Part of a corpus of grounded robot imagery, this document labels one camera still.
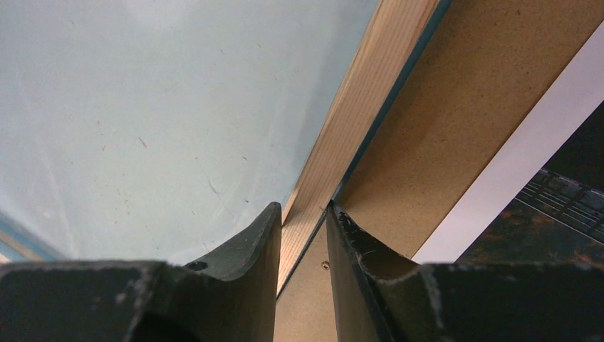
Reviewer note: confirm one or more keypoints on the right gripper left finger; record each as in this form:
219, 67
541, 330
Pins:
229, 294

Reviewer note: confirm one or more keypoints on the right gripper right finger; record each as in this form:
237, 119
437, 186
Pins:
380, 295

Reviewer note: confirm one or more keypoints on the landscape photo print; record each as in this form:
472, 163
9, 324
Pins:
541, 196

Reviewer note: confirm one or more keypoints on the brown fibreboard backing board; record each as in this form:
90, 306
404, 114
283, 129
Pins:
428, 102

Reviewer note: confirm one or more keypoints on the light wooden picture frame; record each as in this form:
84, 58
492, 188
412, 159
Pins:
358, 122

